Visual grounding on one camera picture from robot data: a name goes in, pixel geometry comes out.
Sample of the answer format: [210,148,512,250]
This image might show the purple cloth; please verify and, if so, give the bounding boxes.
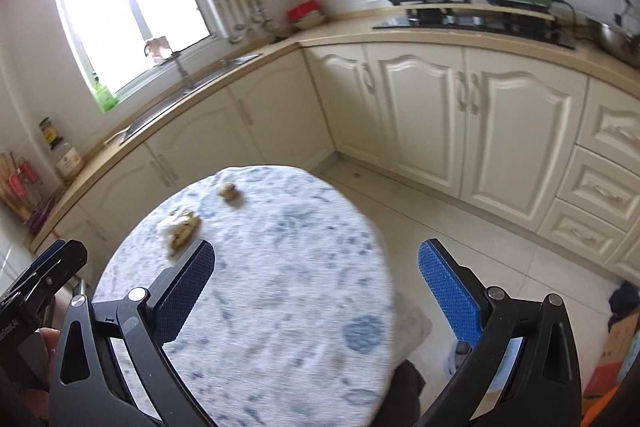
[27,194,64,236]

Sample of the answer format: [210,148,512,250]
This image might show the green dish soap bottle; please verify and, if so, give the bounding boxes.
[92,77,119,114]

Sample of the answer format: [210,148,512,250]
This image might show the cream base cabinet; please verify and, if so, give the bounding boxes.
[304,41,592,234]
[34,48,337,260]

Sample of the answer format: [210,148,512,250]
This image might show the black power cable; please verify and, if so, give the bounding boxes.
[549,0,594,40]

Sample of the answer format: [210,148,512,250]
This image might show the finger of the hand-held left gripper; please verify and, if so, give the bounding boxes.
[0,240,89,309]
[25,238,67,276]

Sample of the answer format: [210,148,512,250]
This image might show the cardboard box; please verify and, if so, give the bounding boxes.
[580,311,640,404]

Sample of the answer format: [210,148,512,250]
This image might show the red container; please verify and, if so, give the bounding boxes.
[286,0,321,22]

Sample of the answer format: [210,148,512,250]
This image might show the person's left hand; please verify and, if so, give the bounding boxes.
[24,326,64,424]

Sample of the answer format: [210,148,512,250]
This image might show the dark bottle yellow label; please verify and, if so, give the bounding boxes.
[39,117,61,151]

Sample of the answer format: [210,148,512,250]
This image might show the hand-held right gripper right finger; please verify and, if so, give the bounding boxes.
[415,238,583,427]

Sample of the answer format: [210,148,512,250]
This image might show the beige countertop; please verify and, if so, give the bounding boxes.
[29,1,640,254]

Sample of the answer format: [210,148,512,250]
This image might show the red kitchen tool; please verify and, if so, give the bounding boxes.
[7,159,40,200]

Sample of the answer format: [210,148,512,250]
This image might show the clear labelled jar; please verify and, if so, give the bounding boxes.
[53,140,85,180]

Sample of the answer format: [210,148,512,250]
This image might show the wrapper with food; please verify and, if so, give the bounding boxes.
[160,206,204,257]

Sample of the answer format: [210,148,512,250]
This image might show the kitchen window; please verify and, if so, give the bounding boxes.
[49,0,214,108]

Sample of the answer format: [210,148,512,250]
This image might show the dark cloth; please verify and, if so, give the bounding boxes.
[607,280,640,324]
[389,358,427,427]

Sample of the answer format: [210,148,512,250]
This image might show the cream drawer unit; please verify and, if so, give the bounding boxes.
[536,76,640,282]

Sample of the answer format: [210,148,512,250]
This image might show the stainless steel sink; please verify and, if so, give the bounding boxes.
[119,52,264,144]

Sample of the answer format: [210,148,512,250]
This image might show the blue floral tablecloth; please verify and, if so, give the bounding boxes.
[92,164,434,427]

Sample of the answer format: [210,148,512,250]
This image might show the hanging metal utensil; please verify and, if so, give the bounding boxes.
[260,0,279,33]

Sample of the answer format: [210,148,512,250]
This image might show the hanging metal ladle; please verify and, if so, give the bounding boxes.
[216,0,247,46]

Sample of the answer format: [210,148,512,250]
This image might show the metal sink faucet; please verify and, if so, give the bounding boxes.
[143,35,197,94]

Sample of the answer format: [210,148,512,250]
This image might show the wooden cutting board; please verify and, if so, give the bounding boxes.
[0,150,32,221]

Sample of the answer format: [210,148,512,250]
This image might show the stainless steel wok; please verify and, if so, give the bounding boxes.
[584,16,640,68]

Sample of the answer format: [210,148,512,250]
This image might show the white bowl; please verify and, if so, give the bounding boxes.
[292,14,329,30]

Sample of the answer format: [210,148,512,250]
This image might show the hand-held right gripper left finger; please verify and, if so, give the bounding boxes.
[47,238,221,427]

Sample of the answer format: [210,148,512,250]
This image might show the black glass gas stove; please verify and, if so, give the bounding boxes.
[370,9,577,51]

